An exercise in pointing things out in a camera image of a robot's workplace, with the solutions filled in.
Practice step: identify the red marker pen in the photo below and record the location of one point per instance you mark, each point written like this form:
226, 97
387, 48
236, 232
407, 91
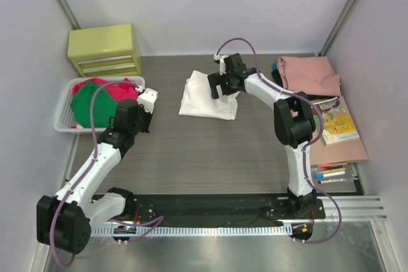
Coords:
325, 167

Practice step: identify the yellow marker pen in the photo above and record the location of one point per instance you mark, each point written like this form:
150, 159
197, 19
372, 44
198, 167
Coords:
331, 172

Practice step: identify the red t shirt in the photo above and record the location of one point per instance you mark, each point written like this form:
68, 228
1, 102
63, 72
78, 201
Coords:
117, 92

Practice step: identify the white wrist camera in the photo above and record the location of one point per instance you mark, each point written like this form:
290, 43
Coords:
220, 60
148, 99

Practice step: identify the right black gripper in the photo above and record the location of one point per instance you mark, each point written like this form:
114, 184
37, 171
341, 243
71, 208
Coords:
215, 79

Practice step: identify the black t shirt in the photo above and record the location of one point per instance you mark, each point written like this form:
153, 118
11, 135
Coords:
278, 80

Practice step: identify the yellow picture book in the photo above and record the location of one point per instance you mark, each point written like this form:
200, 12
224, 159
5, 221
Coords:
338, 124

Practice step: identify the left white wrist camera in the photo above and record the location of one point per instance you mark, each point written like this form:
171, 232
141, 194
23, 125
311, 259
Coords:
148, 99

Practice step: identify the white plastic basket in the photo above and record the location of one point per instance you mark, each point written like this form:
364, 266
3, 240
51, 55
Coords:
73, 112

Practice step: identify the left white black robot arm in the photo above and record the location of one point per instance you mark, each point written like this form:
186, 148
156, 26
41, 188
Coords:
65, 220

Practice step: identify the yellow-green drawer box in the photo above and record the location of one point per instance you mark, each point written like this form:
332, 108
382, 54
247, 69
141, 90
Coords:
105, 51

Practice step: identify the pink t shirt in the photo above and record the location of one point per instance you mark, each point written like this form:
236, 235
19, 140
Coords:
311, 75

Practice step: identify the white slotted cable duct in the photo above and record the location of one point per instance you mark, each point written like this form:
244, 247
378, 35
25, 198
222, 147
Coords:
117, 231

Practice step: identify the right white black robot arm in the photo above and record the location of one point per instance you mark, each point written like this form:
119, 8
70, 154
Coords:
293, 122

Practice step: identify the dark blue marker pen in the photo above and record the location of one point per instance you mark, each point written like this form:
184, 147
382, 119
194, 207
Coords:
337, 180

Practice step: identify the white printed t shirt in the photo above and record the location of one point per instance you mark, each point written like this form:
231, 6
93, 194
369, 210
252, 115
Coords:
197, 100

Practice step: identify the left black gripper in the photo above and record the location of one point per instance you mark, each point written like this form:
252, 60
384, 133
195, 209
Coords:
145, 119

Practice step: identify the brown cardboard sheet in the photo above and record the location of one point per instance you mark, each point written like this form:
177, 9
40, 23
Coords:
343, 152

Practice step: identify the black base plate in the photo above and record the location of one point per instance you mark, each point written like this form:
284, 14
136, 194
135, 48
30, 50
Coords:
218, 210

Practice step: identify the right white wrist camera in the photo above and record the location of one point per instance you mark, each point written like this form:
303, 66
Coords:
220, 60

